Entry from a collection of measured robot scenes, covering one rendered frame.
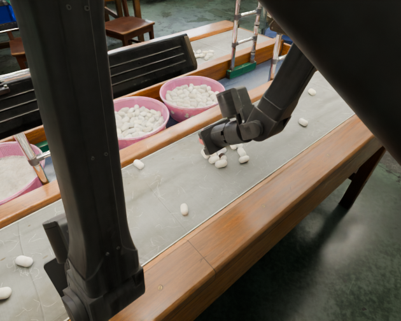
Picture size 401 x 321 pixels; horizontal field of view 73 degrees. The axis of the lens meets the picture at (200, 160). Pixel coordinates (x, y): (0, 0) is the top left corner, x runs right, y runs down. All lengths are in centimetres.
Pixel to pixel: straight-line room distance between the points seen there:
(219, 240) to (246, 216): 10
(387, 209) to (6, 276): 186
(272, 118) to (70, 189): 41
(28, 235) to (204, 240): 42
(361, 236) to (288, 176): 104
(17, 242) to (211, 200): 47
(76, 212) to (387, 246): 170
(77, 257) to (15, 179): 65
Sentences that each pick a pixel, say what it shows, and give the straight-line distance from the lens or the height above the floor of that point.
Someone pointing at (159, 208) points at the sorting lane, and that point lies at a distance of 73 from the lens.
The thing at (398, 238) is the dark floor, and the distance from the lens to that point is 189.
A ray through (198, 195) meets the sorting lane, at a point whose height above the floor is 74.
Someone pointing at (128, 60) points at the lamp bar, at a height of 110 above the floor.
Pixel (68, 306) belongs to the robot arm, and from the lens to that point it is 36.
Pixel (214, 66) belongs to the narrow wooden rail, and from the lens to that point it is 138.
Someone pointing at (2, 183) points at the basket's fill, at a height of 73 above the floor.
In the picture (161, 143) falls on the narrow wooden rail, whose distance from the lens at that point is 88.
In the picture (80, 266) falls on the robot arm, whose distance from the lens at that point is 32.
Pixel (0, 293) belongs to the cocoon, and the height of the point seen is 76.
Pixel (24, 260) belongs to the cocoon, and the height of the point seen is 76.
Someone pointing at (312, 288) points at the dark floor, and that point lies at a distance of 152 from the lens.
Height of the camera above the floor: 132
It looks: 43 degrees down
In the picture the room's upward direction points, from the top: 1 degrees clockwise
